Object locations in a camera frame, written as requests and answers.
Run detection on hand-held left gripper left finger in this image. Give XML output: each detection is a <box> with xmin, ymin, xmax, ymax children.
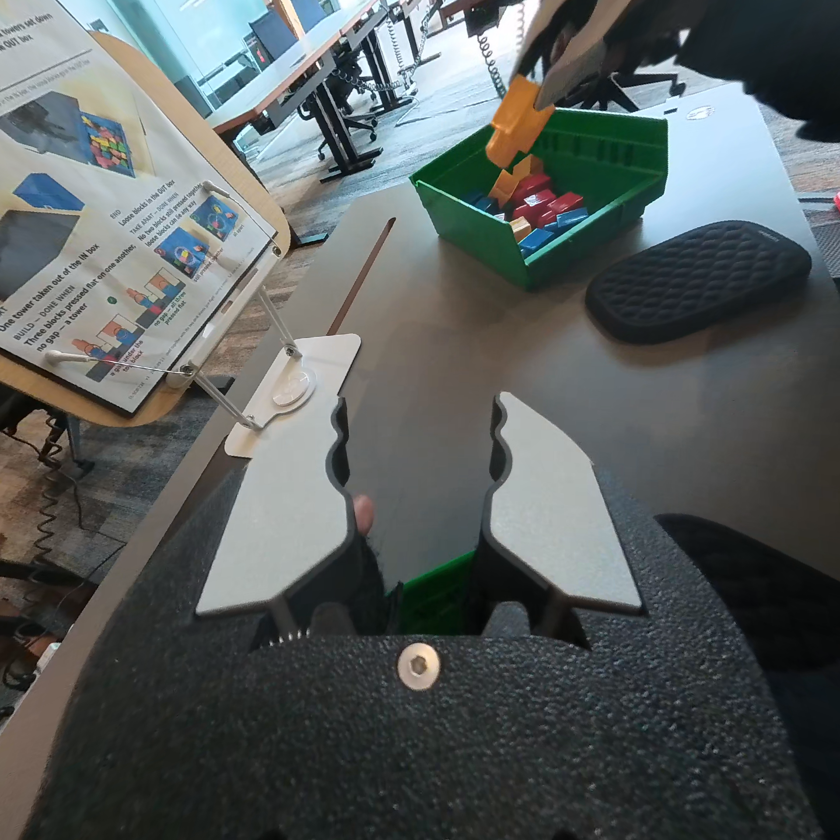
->
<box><xmin>196</xmin><ymin>397</ymin><xmax>357</xmax><ymax>644</ymax></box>

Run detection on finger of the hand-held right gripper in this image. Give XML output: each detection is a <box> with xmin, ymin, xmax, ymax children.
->
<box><xmin>514</xmin><ymin>0</ymin><xmax>560</xmax><ymax>83</ymax></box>
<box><xmin>533</xmin><ymin>36</ymin><xmax>610</xmax><ymax>111</ymax></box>

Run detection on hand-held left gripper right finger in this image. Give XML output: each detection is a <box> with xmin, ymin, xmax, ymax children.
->
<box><xmin>481</xmin><ymin>392</ymin><xmax>643</xmax><ymax>614</ymax></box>

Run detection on yellow mega block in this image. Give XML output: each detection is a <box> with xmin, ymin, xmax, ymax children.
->
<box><xmin>484</xmin><ymin>74</ymin><xmax>557</xmax><ymax>169</ymax></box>

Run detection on green plastic bin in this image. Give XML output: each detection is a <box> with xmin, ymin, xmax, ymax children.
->
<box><xmin>399</xmin><ymin>550</ymin><xmax>477</xmax><ymax>636</ymax></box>
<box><xmin>410</xmin><ymin>108</ymin><xmax>669</xmax><ymax>291</ymax></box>

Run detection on pile of blocks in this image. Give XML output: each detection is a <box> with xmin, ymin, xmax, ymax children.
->
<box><xmin>459</xmin><ymin>154</ymin><xmax>595</xmax><ymax>258</ymax></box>

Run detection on person's left hand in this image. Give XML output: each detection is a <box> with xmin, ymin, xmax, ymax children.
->
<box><xmin>351</xmin><ymin>495</ymin><xmax>404</xmax><ymax>636</ymax></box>

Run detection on black office chair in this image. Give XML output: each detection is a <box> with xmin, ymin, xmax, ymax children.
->
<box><xmin>298</xmin><ymin>62</ymin><xmax>380</xmax><ymax>161</ymax></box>
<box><xmin>577</xmin><ymin>59</ymin><xmax>685</xmax><ymax>114</ymax></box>

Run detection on white poster stand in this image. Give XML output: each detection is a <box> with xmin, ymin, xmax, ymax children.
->
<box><xmin>45</xmin><ymin>180</ymin><xmax>363</xmax><ymax>458</ymax></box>

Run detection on black round pad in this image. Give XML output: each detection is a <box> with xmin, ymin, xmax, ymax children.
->
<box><xmin>655</xmin><ymin>513</ymin><xmax>840</xmax><ymax>677</ymax></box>

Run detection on black quilted wrist pad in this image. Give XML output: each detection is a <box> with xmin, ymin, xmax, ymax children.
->
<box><xmin>586</xmin><ymin>221</ymin><xmax>813</xmax><ymax>345</ymax></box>

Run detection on wooden desk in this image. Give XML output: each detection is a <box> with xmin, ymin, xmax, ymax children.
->
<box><xmin>206</xmin><ymin>0</ymin><xmax>421</xmax><ymax>185</ymax></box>

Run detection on blue office chair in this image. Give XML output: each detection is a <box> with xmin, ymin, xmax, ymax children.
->
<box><xmin>248</xmin><ymin>12</ymin><xmax>299</xmax><ymax>65</ymax></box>

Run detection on coiled cable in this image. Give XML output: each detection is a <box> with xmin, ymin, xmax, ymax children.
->
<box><xmin>476</xmin><ymin>26</ymin><xmax>511</xmax><ymax>94</ymax></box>

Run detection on black floor cables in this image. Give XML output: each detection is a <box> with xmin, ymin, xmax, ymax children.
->
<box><xmin>0</xmin><ymin>420</ymin><xmax>129</xmax><ymax>592</ymax></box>

